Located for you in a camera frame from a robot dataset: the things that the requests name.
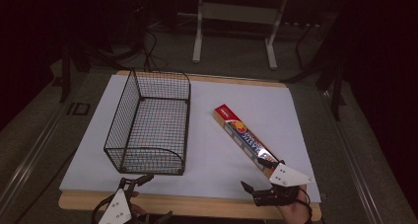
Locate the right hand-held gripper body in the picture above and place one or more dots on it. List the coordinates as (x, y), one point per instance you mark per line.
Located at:
(288, 177)

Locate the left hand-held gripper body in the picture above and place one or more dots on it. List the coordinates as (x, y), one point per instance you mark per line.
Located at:
(116, 209)

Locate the long plastic wrap box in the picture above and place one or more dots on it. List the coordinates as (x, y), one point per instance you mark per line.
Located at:
(242, 133)

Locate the person's left hand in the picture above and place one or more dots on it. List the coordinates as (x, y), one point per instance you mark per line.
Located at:
(137, 208)

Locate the person's right hand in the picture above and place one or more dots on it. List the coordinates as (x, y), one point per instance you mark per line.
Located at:
(295, 210)

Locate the black metal stand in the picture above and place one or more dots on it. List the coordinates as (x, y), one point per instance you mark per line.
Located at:
(328, 76)
(70, 66)

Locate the white metal table frame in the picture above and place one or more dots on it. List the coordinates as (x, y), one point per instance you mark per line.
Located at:
(236, 13)

